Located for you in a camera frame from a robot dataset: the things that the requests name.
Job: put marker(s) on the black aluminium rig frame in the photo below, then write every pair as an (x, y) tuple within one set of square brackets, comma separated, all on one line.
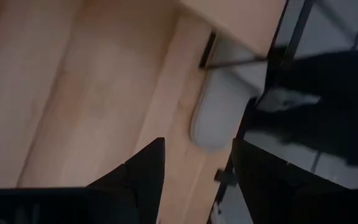
[(227, 178)]

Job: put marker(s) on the grey rubber slide slipper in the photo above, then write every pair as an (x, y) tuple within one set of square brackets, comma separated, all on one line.
[(216, 118)]

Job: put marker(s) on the black bulky object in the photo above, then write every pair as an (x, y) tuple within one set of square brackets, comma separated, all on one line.
[(331, 102)]

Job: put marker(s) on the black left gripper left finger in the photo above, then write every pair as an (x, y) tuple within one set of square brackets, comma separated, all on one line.
[(129, 193)]

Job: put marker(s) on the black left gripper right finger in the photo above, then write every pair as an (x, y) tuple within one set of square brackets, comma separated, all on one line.
[(275, 193)]

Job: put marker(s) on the wooden shelf with black legs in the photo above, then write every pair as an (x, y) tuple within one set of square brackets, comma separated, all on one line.
[(244, 18)]

